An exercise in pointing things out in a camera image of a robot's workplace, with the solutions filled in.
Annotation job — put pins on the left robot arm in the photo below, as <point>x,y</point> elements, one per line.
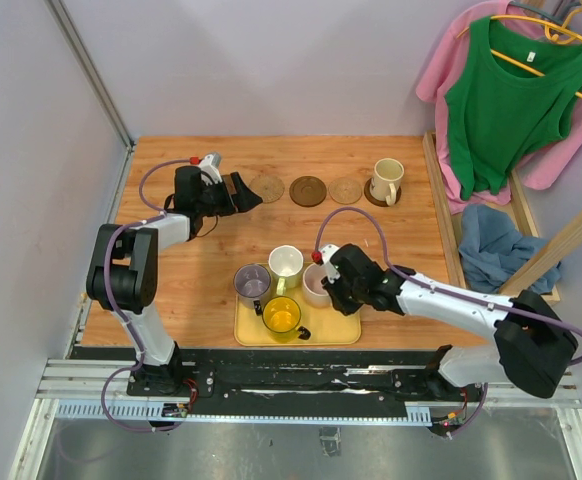
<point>124,269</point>

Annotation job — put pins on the yellow plastic tray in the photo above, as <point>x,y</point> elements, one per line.
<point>328,327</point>

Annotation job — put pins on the yellow black-handled mug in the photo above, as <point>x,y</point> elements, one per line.
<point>282,319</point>

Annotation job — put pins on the aluminium corner post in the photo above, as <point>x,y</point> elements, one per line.
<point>69,30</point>

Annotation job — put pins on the small woven rattan coaster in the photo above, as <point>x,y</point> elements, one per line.
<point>345,190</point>

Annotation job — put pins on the cream beige mug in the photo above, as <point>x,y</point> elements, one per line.
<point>386,180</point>

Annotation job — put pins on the white green-handled mug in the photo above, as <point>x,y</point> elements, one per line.
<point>286,264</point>

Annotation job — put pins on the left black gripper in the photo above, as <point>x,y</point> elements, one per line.
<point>243,201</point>

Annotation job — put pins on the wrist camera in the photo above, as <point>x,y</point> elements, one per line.
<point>323,258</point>
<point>210,164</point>

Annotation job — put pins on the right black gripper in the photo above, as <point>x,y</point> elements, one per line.
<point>346,307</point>

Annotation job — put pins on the brown wooden coaster top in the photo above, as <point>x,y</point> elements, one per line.
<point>308,191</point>

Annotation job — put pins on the brown wooden coaster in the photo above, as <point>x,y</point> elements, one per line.
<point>227,179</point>
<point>376,202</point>
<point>308,191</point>

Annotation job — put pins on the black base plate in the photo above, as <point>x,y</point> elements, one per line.
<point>292,384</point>

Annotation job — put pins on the purple grey mug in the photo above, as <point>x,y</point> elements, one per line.
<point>252,284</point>

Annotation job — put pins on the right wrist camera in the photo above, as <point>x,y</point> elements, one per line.
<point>323,258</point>

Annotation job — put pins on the large woven rattan coaster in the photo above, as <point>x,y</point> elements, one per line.
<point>269,187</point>

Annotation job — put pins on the aluminium rail frame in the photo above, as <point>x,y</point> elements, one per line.
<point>73,432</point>

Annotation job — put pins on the green tank top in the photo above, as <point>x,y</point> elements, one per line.
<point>515,96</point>

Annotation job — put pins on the blue crumpled cloth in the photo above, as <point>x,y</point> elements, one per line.
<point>492,249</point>

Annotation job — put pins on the pink white mug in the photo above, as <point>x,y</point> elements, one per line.
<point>313,291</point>

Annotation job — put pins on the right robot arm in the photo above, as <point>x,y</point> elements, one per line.
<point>527,343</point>

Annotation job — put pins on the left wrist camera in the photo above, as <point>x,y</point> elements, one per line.
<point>210,164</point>

